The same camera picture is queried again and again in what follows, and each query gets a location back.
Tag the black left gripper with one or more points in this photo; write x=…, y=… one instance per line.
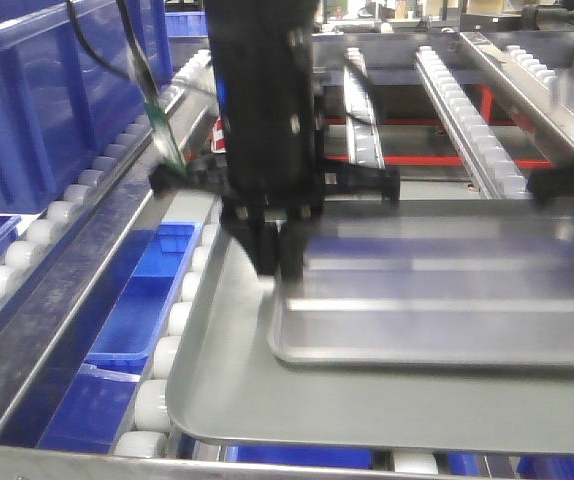
x=263, y=244

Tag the silver metal tray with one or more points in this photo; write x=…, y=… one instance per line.
x=482, y=284

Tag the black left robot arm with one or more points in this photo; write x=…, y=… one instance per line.
x=275, y=178

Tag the large silver bottom tray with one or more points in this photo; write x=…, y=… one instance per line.
x=226, y=385

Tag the roller track beside blue box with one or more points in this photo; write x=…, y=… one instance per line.
x=26, y=240

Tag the large blue plastic box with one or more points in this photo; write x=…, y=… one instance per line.
x=64, y=95

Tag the white roller track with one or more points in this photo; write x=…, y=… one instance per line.
x=491, y=170
x=362, y=135
x=147, y=430

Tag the green circuit board strip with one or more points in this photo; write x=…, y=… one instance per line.
x=161, y=131

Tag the blue bin below rollers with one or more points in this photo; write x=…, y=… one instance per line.
x=127, y=323

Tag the wide steel divider rail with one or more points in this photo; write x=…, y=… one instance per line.
x=531, y=76

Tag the red steel frame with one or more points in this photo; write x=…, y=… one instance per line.
x=412, y=134

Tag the dark flat metal rail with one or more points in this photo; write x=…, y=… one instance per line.
x=37, y=315

